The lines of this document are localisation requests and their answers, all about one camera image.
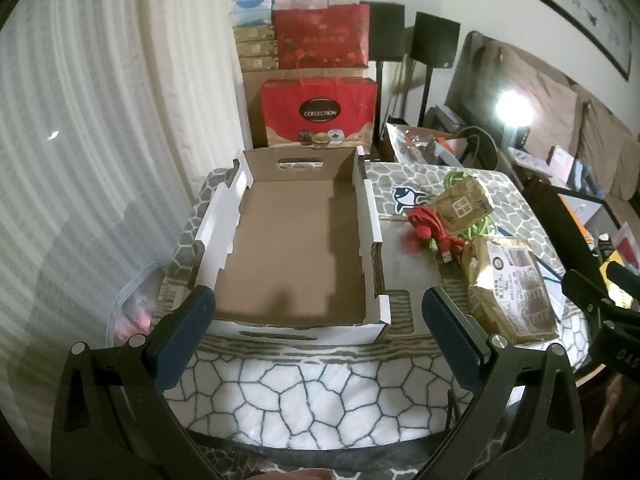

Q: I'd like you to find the red cable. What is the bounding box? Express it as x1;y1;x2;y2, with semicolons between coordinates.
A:
407;205;468;263

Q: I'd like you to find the blue white tissue pack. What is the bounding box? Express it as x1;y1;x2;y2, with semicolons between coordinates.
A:
230;0;276;28

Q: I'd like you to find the red Collection gift bag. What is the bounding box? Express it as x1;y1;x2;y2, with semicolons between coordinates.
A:
259;77;379;153

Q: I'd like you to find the bright lamp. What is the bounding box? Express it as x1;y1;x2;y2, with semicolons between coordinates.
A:
492;87;533;131

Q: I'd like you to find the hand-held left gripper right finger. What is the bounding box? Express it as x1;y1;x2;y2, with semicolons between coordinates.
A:
421;286;586;480

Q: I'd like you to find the gold flat box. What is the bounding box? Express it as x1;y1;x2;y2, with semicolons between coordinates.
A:
239;55;279;72
235;40;278;57
234;25;277;41

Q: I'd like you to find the grey stone-pattern blanket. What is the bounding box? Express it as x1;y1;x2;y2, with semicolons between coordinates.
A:
150;160;591;480

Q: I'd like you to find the large gold packet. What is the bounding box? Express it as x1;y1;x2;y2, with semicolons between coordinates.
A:
460;235;561;346

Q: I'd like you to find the clear plastic bin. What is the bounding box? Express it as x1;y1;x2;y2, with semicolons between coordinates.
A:
107;260;168;351

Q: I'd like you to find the clear plastic bag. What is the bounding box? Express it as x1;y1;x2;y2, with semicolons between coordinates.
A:
385;122;471;166

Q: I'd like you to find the green braided cable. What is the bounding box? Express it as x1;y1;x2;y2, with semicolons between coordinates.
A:
430;170;501;241

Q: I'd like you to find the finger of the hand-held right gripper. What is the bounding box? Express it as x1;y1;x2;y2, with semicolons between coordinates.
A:
522;175;608;273
560;269;621;317

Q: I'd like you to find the pink card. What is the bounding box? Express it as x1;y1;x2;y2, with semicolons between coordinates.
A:
545;145;576;183

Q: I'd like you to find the black speaker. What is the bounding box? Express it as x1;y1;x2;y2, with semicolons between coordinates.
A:
411;11;461;68
360;1;406;61

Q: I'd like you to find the red floral gift bag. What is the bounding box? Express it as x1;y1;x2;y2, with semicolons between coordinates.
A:
273;2;372;71

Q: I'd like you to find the brown sofa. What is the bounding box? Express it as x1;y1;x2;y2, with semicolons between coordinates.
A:
445;30;640;201

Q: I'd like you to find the black speaker stand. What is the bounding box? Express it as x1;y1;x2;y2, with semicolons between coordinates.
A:
417;65;436;121

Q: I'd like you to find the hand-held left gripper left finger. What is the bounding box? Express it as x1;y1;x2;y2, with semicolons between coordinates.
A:
50;285;221;480

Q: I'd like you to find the small gold packet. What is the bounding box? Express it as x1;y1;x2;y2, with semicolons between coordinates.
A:
432;177;496;233

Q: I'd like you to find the cardboard box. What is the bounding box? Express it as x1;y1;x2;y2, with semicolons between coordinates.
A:
187;145;392;346

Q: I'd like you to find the white curtain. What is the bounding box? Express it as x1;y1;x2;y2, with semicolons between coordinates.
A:
0;0;241;361

